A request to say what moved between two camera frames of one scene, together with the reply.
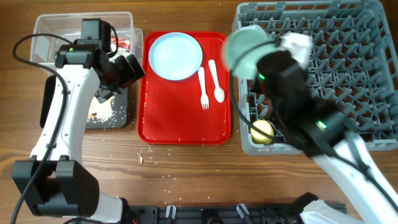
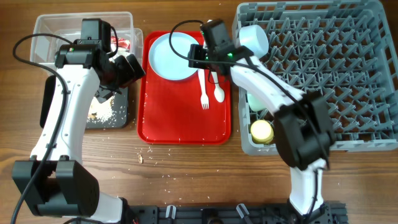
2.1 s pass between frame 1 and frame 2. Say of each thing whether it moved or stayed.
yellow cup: stayed
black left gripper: stayed
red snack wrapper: stayed
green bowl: moved
